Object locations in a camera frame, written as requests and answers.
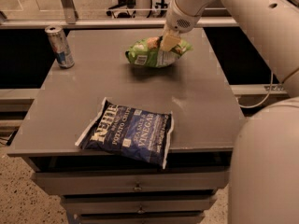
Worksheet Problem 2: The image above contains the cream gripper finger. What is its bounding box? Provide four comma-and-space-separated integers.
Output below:
160, 29, 181, 52

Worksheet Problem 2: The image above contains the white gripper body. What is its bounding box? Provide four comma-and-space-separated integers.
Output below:
164, 0, 202, 34

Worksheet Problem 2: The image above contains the green rice chip bag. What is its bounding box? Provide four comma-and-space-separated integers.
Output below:
125, 36, 192, 68

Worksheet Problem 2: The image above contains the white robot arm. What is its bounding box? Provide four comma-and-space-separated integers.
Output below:
162, 0, 299, 224

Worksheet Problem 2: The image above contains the blue kettle chip bag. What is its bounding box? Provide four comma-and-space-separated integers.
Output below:
75, 98, 174, 169

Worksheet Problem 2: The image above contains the black office chair base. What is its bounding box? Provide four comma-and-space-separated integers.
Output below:
107, 0, 135, 19

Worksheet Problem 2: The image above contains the silver blue energy drink can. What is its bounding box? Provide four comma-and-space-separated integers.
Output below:
45, 25, 75, 69

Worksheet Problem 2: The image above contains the top grey drawer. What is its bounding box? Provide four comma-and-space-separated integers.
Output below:
32, 167, 229, 195

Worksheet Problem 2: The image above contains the grey drawer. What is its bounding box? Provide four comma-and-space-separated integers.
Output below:
62, 194, 216, 215
32, 167, 229, 195
79, 212, 205, 224

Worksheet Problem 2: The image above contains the middle grey drawer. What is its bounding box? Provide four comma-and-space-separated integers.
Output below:
62, 194, 216, 215

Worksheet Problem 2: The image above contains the grey drawer cabinet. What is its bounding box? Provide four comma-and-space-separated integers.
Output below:
7, 27, 247, 224

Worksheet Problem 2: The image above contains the bottom grey drawer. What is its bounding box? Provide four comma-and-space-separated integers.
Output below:
79, 212, 205, 224

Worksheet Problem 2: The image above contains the metal railing frame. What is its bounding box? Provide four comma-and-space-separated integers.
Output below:
0, 0, 299, 30

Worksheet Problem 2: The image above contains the white cable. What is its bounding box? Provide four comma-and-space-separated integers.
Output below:
237, 72, 275, 110

